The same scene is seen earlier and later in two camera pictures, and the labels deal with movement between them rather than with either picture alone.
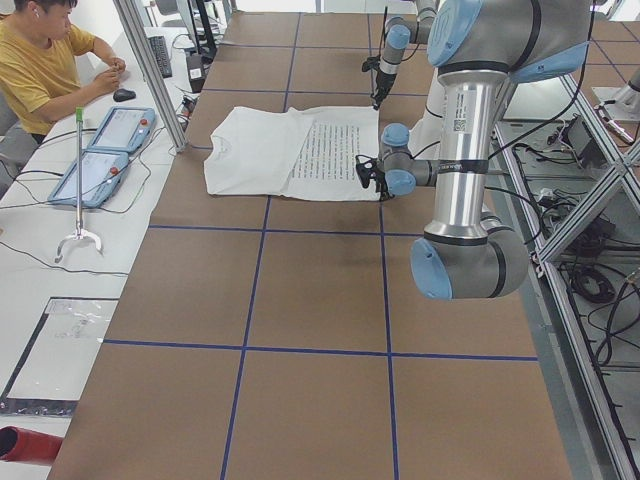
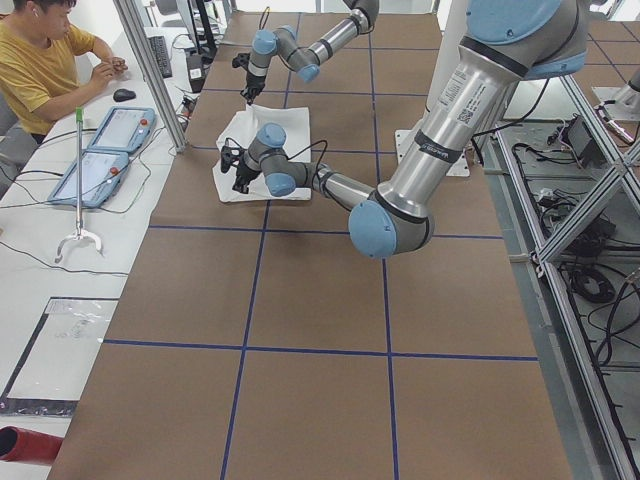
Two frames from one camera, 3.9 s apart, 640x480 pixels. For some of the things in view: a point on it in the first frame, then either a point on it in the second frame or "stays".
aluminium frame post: (137, 36) stays
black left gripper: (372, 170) → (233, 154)
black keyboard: (160, 50) stays
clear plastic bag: (61, 357) stays
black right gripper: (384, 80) → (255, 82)
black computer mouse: (122, 95) stays
